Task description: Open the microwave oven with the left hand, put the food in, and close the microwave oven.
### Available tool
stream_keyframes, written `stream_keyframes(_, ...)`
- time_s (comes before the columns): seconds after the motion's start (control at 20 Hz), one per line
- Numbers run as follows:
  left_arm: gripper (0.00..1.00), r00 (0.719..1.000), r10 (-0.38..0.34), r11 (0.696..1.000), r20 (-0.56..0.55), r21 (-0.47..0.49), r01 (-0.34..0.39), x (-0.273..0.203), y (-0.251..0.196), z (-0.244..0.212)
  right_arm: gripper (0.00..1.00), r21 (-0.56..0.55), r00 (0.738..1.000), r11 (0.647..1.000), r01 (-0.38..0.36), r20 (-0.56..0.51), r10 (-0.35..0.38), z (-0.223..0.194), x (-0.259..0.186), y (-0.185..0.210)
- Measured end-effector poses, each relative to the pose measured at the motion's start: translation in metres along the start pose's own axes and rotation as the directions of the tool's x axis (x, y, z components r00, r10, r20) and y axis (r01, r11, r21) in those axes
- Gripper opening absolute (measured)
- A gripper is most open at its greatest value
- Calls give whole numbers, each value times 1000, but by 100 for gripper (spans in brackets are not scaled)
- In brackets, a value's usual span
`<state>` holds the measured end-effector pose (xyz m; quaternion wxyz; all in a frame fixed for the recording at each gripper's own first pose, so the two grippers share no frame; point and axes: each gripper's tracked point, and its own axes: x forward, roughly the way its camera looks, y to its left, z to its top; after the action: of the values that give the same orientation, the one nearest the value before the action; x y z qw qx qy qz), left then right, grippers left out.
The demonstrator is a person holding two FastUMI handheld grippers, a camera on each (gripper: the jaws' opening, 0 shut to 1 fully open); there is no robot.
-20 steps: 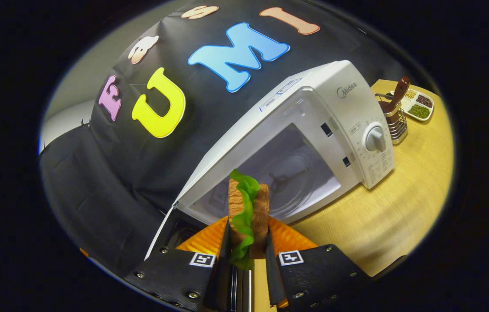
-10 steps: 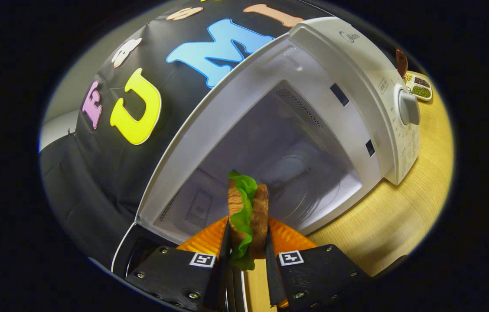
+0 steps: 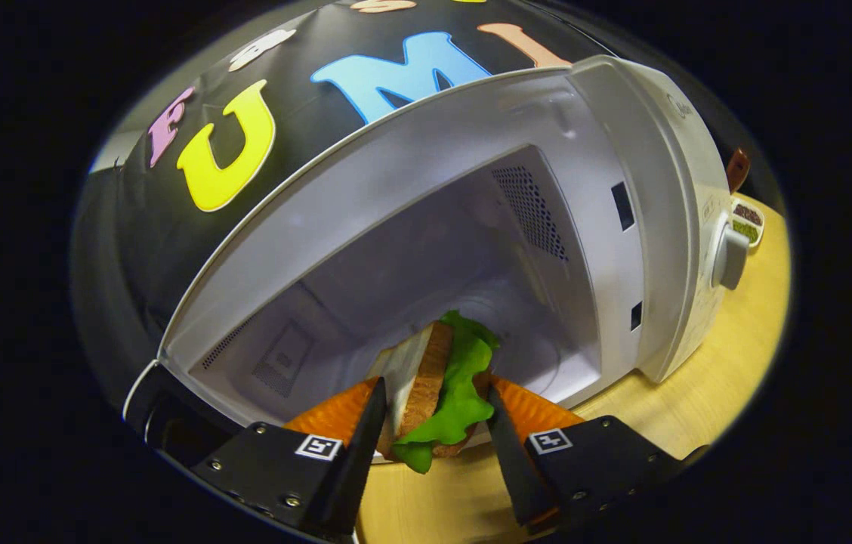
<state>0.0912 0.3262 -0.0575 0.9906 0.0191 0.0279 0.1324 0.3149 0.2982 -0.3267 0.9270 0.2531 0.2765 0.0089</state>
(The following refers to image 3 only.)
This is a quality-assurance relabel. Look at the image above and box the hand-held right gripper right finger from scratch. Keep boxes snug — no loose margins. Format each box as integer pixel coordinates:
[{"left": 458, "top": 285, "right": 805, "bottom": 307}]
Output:
[{"left": 485, "top": 374, "right": 708, "bottom": 533}]

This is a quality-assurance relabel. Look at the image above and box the white divided dish with beans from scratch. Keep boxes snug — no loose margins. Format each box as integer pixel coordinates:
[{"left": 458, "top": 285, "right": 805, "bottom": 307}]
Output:
[{"left": 730, "top": 196, "right": 765, "bottom": 249}]

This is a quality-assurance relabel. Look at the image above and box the sandwich with lettuce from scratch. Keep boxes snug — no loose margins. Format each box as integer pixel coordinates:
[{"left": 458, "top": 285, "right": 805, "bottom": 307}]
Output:
[{"left": 377, "top": 310, "right": 501, "bottom": 474}]

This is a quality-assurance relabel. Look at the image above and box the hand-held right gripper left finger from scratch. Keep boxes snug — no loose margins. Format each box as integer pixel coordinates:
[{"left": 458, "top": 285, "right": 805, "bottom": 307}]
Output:
[{"left": 192, "top": 376, "right": 389, "bottom": 541}]

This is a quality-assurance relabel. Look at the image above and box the black backdrop cloth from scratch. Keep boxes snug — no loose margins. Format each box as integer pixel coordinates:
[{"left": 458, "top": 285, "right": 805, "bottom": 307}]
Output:
[{"left": 71, "top": 0, "right": 786, "bottom": 413}]

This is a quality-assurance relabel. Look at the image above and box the white microwave oven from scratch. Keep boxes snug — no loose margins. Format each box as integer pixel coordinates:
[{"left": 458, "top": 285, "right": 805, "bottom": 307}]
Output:
[{"left": 122, "top": 54, "right": 750, "bottom": 469}]

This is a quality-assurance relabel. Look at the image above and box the brown spoon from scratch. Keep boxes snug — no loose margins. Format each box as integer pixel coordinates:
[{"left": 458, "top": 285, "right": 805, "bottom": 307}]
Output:
[{"left": 727, "top": 148, "right": 750, "bottom": 194}]

